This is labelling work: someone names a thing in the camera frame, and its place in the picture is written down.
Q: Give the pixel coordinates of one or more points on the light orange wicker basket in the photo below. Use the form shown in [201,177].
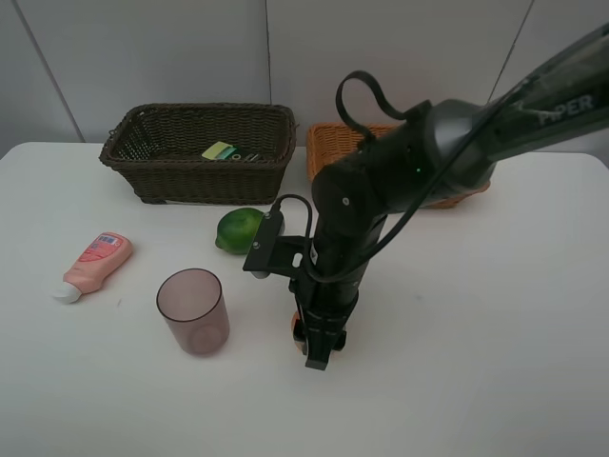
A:
[326,143]

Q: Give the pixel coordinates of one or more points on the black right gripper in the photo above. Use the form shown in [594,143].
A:
[330,291]

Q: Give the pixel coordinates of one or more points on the pink lotion tube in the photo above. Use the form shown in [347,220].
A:
[106,253]

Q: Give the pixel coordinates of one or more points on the dark green pump bottle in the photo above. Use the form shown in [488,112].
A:
[221,151]

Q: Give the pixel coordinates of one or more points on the green lime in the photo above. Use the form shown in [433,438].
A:
[237,229]

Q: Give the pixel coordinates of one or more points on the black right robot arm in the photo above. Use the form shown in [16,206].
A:
[437,152]

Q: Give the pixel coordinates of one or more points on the red yellow peach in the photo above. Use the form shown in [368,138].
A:
[299,336]

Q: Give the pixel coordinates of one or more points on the translucent purple plastic cup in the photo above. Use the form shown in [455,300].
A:
[193,305]

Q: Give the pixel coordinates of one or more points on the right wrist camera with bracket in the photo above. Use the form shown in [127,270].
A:
[272,252]

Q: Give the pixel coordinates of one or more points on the dark brown wicker basket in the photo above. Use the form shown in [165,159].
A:
[157,148]

